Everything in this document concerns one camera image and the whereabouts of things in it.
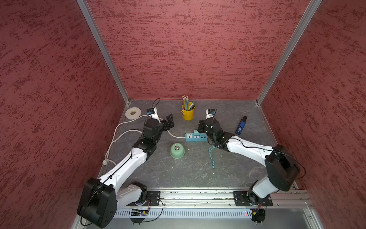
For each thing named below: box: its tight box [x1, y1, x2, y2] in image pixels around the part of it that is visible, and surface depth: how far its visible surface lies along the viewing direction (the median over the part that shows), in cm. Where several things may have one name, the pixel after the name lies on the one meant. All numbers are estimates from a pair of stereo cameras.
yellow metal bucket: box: [181, 102, 196, 121], surface depth 105 cm
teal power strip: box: [184, 133, 208, 142], surface depth 97 cm
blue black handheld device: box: [235, 115, 248, 136], surface depth 103 cm
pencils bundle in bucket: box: [181, 94, 190, 111], surface depth 102 cm
